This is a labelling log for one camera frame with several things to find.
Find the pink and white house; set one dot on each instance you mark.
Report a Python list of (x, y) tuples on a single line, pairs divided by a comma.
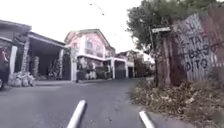
[(90, 46)]

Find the grey asphalt road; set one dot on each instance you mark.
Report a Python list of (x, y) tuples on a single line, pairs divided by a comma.
[(100, 96)]

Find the white street sign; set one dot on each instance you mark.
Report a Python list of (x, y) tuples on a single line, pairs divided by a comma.
[(161, 29)]

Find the large tree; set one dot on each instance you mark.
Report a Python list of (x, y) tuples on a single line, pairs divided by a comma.
[(150, 16)]

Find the robot's own part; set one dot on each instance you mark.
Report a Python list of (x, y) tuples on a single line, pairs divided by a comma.
[(76, 115), (146, 120)]

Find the dark open-front building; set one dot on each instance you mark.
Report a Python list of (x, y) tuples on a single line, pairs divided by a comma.
[(43, 50)]

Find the verge with dry leaves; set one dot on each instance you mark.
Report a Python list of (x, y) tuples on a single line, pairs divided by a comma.
[(173, 100)]

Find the corrugated metal fence with graffiti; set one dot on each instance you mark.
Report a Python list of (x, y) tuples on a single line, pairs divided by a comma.
[(196, 46)]

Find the pile of pale sacks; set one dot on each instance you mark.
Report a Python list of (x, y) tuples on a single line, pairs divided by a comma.
[(21, 80)]

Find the dark vehicle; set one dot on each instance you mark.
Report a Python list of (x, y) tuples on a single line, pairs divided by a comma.
[(3, 70)]

